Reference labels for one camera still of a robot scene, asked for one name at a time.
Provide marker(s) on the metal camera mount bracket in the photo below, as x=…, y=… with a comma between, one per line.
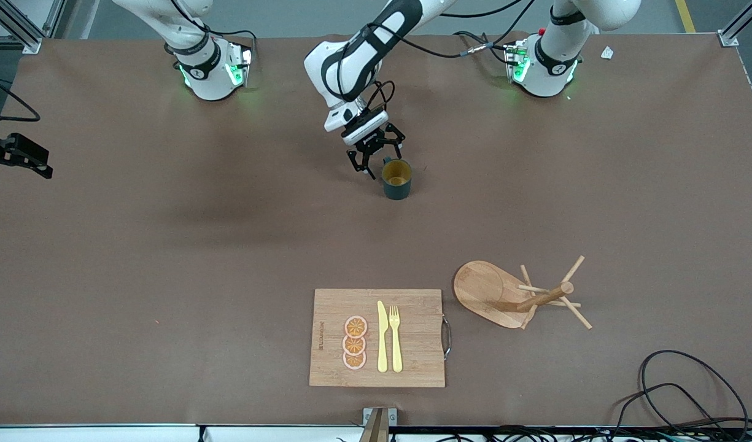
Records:
x=379, y=426

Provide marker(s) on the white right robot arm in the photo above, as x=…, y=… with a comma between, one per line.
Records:
x=207, y=73

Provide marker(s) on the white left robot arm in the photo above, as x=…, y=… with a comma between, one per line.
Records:
x=351, y=61

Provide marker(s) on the white paper scrap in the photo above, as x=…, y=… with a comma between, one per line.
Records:
x=607, y=53

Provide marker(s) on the aluminium frame profile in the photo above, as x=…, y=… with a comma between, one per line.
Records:
x=728, y=38
x=32, y=44

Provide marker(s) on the orange slice toy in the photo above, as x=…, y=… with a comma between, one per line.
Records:
x=355, y=326
x=353, y=345
x=354, y=361

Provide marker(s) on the yellow plastic fork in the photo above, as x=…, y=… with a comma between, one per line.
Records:
x=396, y=350

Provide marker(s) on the brown table cover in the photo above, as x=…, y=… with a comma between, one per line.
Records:
x=228, y=276

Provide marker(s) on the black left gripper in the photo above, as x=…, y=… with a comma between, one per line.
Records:
x=371, y=146

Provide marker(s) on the yellow plastic knife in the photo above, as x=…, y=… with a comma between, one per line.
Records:
x=382, y=344

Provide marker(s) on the wooden cutting board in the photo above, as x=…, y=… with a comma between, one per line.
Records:
x=412, y=344

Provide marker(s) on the dark green cup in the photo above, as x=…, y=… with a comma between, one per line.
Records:
x=397, y=190

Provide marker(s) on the wooden cup rack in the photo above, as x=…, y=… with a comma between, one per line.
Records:
x=483, y=288

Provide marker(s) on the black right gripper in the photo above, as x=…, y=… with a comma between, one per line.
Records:
x=12, y=151

